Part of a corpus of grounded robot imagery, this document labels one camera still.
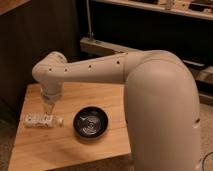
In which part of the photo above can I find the black ceramic bowl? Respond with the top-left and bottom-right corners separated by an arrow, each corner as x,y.
73,106 -> 108,138

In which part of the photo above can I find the wooden table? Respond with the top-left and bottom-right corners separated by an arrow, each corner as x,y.
8,83 -> 130,171

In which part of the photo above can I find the metal pole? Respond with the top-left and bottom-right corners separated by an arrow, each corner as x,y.
86,0 -> 94,41

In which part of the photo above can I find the grey metal beam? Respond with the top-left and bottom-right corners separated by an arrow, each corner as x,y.
80,37 -> 213,85

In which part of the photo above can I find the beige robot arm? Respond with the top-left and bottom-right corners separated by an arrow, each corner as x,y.
32,50 -> 202,171

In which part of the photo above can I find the wooden shelf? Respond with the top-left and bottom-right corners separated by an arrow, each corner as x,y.
95,0 -> 213,21

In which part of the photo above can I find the black handle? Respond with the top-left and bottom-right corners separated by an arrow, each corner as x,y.
182,60 -> 207,70

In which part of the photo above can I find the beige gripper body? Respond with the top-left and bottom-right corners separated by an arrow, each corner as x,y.
41,85 -> 63,104

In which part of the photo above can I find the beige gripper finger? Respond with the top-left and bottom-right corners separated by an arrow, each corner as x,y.
42,103 -> 55,115

